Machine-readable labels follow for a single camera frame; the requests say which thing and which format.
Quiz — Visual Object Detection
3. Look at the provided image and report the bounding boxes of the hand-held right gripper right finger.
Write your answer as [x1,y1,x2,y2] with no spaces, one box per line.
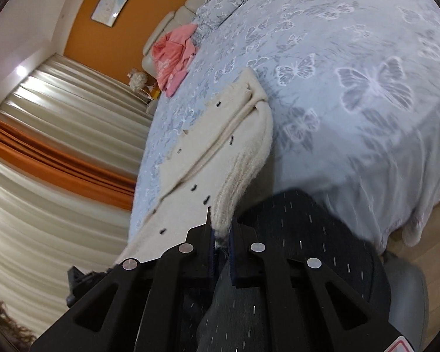
[229,219,397,352]

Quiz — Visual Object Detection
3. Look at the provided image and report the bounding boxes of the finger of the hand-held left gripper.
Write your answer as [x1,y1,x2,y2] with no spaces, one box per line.
[66,267,112,307]

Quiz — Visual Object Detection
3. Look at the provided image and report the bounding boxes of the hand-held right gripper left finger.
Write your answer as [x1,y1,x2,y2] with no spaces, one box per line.
[29,207,216,352]

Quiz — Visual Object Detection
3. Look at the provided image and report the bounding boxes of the cream knit cardigan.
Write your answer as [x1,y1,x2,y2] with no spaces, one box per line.
[114,67,274,265]

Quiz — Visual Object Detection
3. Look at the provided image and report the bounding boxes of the cream curtain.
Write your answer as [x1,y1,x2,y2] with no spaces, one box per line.
[0,53,155,340]

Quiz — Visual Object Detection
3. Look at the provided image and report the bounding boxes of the dark patterned pants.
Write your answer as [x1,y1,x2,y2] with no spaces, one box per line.
[198,189,391,352]

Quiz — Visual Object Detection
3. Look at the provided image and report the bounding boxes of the brown curly hair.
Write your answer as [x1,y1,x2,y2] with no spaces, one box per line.
[0,293,36,342]

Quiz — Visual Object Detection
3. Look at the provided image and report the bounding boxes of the orange curtain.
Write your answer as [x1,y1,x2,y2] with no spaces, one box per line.
[0,119,138,212]

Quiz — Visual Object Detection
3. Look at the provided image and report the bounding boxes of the grey rounded object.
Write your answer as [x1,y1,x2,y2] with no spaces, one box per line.
[383,251,429,342]

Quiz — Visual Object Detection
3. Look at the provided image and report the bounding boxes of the white flower decoration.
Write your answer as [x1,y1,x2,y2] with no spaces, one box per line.
[128,68,158,100]

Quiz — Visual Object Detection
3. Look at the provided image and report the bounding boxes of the pink garment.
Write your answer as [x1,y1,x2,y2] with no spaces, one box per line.
[152,23,199,98]

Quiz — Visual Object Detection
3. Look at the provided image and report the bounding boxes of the bed with butterfly bedspread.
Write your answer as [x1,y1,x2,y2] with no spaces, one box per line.
[126,0,440,254]

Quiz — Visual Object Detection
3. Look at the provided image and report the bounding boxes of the cream padded headboard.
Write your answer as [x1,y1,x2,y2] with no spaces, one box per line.
[141,0,235,81]

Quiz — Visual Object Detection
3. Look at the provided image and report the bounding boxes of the butterfly print pillow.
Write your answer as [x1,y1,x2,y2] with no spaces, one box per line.
[194,0,275,32]

